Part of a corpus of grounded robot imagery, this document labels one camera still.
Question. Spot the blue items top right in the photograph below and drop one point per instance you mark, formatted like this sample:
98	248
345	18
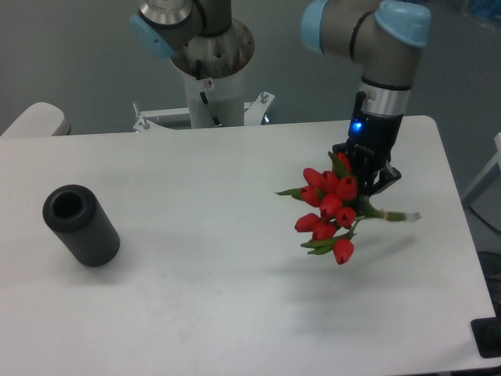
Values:
483	12

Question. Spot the red tulip bouquet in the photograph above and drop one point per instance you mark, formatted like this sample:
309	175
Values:
335	193

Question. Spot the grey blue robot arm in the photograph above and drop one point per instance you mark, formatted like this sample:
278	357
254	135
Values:
386	38

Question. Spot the white frame at right edge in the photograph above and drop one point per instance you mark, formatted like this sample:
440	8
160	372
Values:
487	175

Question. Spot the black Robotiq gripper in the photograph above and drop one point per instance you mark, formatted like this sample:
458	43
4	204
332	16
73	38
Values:
368	150

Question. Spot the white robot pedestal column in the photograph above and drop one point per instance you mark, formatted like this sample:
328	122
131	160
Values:
212	68

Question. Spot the white rounded chair part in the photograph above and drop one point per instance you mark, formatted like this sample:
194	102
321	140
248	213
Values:
39	120

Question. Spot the black ribbed cylinder vase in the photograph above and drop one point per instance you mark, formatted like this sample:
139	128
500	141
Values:
76	217

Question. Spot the white pedestal base frame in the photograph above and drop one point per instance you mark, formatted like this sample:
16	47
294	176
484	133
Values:
254	113

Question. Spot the black box at table edge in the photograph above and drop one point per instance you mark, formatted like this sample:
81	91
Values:
486	333

